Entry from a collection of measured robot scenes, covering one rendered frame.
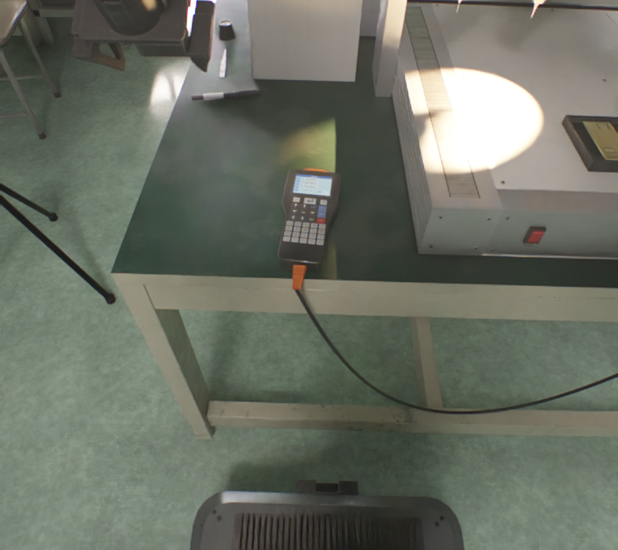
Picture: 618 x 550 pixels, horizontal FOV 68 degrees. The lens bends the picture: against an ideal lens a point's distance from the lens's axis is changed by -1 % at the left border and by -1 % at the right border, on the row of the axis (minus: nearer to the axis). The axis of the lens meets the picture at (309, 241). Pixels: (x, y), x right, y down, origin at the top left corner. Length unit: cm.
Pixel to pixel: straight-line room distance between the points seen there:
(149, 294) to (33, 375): 91
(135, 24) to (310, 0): 54
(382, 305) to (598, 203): 32
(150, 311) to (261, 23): 58
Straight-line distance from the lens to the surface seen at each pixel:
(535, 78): 95
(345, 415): 121
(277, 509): 104
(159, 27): 51
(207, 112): 97
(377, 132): 91
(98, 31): 52
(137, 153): 217
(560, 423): 135
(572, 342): 168
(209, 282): 69
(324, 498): 106
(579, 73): 101
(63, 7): 310
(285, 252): 65
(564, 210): 69
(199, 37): 52
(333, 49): 102
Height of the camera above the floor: 128
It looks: 49 degrees down
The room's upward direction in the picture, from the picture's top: 1 degrees clockwise
